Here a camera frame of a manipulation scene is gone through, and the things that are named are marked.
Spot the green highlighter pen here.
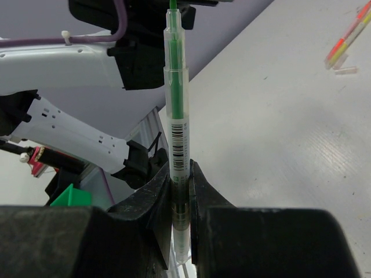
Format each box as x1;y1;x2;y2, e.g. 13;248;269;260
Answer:
163;1;190;264

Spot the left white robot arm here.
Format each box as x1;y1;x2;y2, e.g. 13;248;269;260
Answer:
1;1;196;189

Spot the pink taped clamp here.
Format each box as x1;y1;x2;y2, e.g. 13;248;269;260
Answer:
19;147;48;178

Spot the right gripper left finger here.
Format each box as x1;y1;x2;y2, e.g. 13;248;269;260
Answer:
1;166;172;277

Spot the green plastic bracket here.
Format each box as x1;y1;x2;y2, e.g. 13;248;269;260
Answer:
50;184;92;206

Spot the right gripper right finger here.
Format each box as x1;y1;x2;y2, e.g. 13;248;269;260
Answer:
189;162;361;277

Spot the orange highlighter pen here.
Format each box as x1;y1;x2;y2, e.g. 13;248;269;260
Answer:
325;1;370;69

